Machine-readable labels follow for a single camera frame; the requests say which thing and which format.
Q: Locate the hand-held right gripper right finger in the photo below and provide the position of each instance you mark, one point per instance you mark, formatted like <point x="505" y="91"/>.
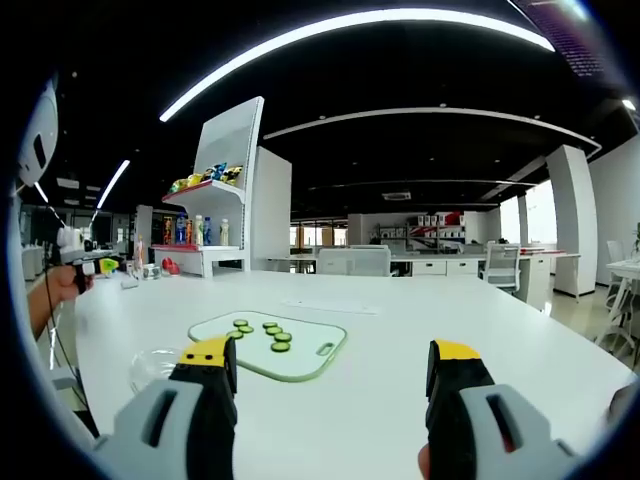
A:
<point x="450" y="400"/>

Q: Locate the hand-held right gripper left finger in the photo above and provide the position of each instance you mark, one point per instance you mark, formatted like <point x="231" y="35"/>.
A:
<point x="200" y="400"/>

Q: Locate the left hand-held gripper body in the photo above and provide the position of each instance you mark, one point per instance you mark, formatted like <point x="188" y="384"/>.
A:
<point x="70" y="245"/>

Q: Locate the clear glass petri dish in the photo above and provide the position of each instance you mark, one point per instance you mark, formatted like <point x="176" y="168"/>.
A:
<point x="145" y="382"/>

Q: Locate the group of cucumber slices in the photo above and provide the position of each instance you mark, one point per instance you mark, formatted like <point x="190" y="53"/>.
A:
<point x="274" y="330"/>

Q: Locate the person's left hand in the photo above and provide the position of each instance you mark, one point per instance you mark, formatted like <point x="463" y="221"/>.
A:
<point x="62" y="285"/>

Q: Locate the person's right hand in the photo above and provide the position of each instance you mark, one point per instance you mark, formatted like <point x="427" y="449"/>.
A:
<point x="424" y="462"/>

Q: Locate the small white object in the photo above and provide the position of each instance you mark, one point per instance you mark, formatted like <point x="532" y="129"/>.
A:
<point x="129" y="284"/>

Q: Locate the pink bottle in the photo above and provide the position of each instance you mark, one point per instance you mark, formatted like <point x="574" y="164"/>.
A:
<point x="138" y="255"/>

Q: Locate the straight ceiling light strip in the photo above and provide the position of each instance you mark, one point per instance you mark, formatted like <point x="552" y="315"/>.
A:
<point x="41" y="192"/>
<point x="114" y="183"/>

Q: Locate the red cup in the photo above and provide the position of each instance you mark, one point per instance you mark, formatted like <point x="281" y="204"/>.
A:
<point x="170" y="265"/>

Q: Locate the row of drink bottles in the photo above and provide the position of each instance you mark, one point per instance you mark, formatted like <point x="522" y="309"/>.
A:
<point x="199" y="231"/>

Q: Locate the green snack packet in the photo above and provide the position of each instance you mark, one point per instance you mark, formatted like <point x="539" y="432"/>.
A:
<point x="177" y="187"/>

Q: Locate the white green-rimmed cutting board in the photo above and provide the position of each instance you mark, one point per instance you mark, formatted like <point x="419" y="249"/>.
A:
<point x="300" y="360"/>

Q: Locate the white chest-worn device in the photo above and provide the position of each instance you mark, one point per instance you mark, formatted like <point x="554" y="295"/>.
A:
<point x="40" y="140"/>

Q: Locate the long white office desk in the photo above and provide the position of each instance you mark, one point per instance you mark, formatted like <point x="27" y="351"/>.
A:
<point x="435" y="267"/>

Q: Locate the blue snack packet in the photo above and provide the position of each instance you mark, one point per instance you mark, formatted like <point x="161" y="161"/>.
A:
<point x="216" y="172"/>

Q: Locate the white mesh office chair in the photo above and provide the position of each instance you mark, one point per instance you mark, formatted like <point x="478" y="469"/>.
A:
<point x="502" y="265"/>

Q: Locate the black yellow snack packet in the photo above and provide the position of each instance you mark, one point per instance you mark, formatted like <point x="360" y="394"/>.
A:
<point x="233" y="175"/>

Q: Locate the white display shelf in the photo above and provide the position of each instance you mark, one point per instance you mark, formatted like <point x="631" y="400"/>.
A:
<point x="225" y="140"/>

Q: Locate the white chair back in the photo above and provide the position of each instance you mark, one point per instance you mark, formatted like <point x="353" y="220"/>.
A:
<point x="355" y="261"/>

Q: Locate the ceiling air vent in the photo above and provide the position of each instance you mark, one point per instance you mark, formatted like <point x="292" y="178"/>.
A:
<point x="396" y="195"/>

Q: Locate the curved ceiling light strip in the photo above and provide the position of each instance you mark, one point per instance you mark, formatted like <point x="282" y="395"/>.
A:
<point x="350" y="21"/>

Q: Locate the dark ceiling grille panel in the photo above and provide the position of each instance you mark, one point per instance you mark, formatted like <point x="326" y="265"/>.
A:
<point x="585" y="40"/>

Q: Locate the red white wall display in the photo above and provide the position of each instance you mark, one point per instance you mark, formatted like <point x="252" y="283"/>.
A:
<point x="435" y="227"/>

